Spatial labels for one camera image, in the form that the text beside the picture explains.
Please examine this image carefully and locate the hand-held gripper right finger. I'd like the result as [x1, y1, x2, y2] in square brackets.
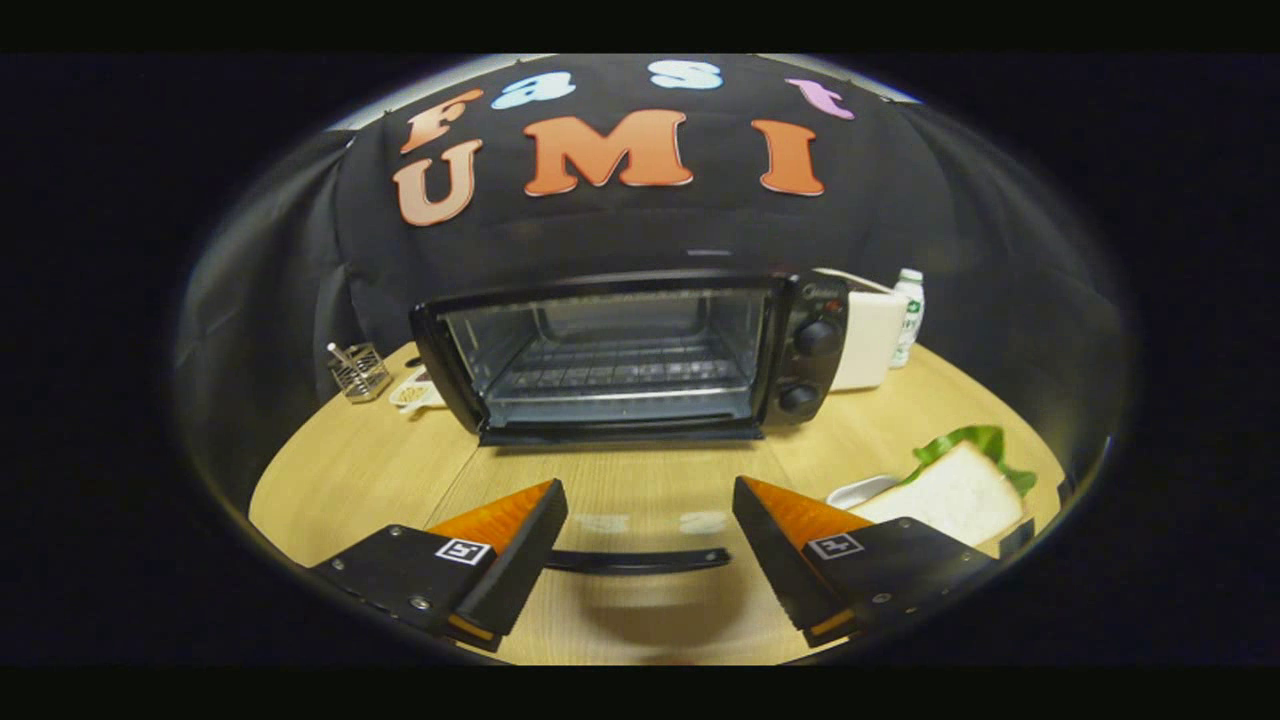
[733, 477, 1001, 649]

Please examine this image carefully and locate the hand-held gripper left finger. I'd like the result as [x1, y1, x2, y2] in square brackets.
[310, 480, 569, 656]

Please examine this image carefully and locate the sandwich with lettuce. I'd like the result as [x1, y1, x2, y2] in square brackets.
[874, 425, 1039, 549]

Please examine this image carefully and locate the black toaster oven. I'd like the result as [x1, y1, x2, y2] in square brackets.
[409, 268, 852, 578]

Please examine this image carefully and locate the white pop-up toaster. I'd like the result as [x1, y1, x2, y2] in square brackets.
[815, 268, 910, 393]

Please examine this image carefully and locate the white rectangular tray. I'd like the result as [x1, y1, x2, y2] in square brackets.
[826, 474, 906, 511]

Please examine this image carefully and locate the small white dish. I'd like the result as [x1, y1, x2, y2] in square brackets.
[388, 367, 448, 413]

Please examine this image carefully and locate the white bottle green label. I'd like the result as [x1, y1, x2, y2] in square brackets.
[890, 268, 926, 370]

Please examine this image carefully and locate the wire mesh holder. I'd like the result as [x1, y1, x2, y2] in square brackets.
[326, 342, 393, 404]

